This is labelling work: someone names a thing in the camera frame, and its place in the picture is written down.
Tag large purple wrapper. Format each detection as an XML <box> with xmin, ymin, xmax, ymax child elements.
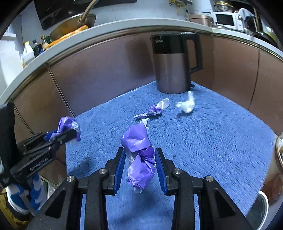
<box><xmin>120</xmin><ymin>118</ymin><xmax>156</xmax><ymax>194</ymax></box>

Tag purple candy wrapper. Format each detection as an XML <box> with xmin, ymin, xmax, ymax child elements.
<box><xmin>44</xmin><ymin>116</ymin><xmax>81</xmax><ymax>145</ymax></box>

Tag white metal trash bin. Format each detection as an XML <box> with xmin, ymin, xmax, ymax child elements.
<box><xmin>246</xmin><ymin>191</ymin><xmax>269</xmax><ymax>230</ymax></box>

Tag blue white gloved hand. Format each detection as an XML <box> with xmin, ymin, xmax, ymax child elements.
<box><xmin>5</xmin><ymin>173</ymin><xmax>47</xmax><ymax>215</ymax></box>

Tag blue towel mat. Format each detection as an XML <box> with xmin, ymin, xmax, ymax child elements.
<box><xmin>65</xmin><ymin>80</ymin><xmax>277</xmax><ymax>230</ymax></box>

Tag small twisted purple wrapper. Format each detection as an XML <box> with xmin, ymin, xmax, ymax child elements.
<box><xmin>134</xmin><ymin>98</ymin><xmax>170</xmax><ymax>119</ymax></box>

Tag amber oil bottle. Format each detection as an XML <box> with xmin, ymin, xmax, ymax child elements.
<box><xmin>262</xmin><ymin>174</ymin><xmax>282</xmax><ymax>203</ymax></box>

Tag full beige waste basket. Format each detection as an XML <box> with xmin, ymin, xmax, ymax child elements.
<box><xmin>268</xmin><ymin>134</ymin><xmax>282</xmax><ymax>177</ymax></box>

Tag white plastic jug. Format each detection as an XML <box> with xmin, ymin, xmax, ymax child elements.
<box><xmin>22</xmin><ymin>41</ymin><xmax>35</xmax><ymax>67</ymax></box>

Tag black steel electric kettle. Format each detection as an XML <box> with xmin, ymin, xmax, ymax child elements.
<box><xmin>150</xmin><ymin>33</ymin><xmax>203</xmax><ymax>94</ymax></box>

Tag brown lower cabinets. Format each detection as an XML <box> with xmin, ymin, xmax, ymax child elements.
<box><xmin>14</xmin><ymin>33</ymin><xmax>282</xmax><ymax>182</ymax></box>

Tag yellow snack bag on counter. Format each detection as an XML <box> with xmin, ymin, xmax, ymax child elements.
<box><xmin>48</xmin><ymin>25</ymin><xmax>88</xmax><ymax>48</ymax></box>

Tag black range hood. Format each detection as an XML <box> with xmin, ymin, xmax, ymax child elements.
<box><xmin>33</xmin><ymin>0</ymin><xmax>138</xmax><ymax>31</ymax></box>

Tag brown rice cooker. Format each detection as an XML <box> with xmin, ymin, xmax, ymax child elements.
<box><xmin>189</xmin><ymin>14</ymin><xmax>214</xmax><ymax>27</ymax></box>

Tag white microwave oven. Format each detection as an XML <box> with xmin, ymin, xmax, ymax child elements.
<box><xmin>210</xmin><ymin>11</ymin><xmax>244</xmax><ymax>31</ymax></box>

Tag steel pots stack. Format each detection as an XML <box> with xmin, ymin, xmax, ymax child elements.
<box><xmin>213</xmin><ymin>1</ymin><xmax>235</xmax><ymax>12</ymax></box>

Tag brass wok with handle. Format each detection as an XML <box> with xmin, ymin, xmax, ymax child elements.
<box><xmin>49</xmin><ymin>0</ymin><xmax>99</xmax><ymax>41</ymax></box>

